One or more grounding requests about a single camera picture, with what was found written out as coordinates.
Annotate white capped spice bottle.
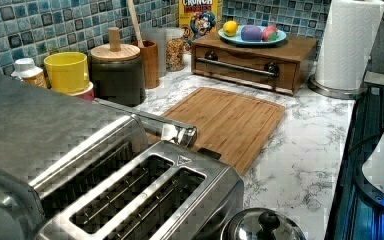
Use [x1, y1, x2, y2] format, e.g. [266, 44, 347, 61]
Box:
[11, 58, 47, 88]

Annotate wooden spoon handle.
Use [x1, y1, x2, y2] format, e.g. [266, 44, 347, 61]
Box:
[126, 0, 144, 48]

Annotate red white cup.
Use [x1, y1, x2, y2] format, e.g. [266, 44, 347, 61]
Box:
[70, 82, 94, 101]

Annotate yellow lemon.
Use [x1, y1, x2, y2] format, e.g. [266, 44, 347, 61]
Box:
[223, 20, 238, 37]

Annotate brown wooden utensil holder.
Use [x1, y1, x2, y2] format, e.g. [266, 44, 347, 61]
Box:
[140, 40, 159, 89]

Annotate dark canister with wooden lid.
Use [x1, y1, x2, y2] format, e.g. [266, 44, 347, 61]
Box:
[89, 27, 146, 107]

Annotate pink green toy fruit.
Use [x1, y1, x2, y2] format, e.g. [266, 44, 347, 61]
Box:
[262, 25, 278, 42]

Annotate yellow cup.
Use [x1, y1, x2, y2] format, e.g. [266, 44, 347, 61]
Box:
[44, 52, 89, 94]

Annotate steel pot lid black knob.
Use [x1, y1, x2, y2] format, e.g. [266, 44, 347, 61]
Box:
[220, 208, 306, 240]

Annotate light blue plate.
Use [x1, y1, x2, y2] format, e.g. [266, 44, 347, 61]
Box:
[218, 25, 287, 46]

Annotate bamboo cutting board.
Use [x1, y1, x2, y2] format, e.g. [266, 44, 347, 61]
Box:
[163, 87, 285, 175]

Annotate black cable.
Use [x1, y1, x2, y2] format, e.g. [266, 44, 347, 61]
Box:
[347, 133, 384, 154]

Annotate clear cereal jar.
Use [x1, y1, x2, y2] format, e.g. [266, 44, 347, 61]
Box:
[166, 28, 184, 71]

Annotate wooden drawer box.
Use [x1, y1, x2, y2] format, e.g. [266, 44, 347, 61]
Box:
[191, 33, 317, 96]

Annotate silver two-slot toaster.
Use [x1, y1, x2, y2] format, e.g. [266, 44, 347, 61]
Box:
[35, 141, 244, 240]

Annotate white paper towel roll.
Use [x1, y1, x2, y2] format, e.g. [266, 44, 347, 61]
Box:
[315, 0, 384, 90]

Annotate metal paper towel holder base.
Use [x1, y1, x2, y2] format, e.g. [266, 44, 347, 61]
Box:
[307, 75, 368, 100]

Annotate purple toy fruit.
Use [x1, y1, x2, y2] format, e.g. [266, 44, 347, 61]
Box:
[241, 25, 262, 42]

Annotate stainless steel toaster oven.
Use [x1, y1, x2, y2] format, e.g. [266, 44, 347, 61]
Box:
[0, 74, 148, 240]

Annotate cereal box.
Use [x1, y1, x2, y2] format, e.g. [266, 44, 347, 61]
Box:
[178, 0, 223, 52]

